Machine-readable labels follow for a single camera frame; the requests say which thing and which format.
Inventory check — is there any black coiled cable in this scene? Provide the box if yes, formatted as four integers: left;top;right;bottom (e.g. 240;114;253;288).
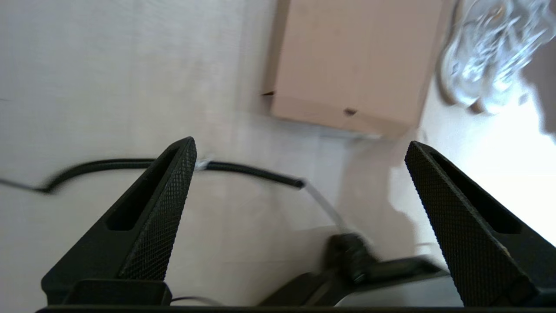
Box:
0;158;350;233

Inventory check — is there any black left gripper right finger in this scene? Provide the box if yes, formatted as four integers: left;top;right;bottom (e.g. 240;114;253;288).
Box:
404;140;556;307

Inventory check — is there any thin black cable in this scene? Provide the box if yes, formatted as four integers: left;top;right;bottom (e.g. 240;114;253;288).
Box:
169;296;224;306

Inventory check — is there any robot base chassis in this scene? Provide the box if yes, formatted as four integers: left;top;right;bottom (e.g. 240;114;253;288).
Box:
260;233;463;307

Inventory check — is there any white sneaker orange logo print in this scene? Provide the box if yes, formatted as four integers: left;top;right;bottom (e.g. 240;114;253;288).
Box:
476;0;556;115

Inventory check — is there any brown cardboard shoe box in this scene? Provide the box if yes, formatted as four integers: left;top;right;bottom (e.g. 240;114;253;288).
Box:
261;0;455;138

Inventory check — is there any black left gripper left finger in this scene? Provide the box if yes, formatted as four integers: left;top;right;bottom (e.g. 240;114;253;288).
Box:
41;137;198;306

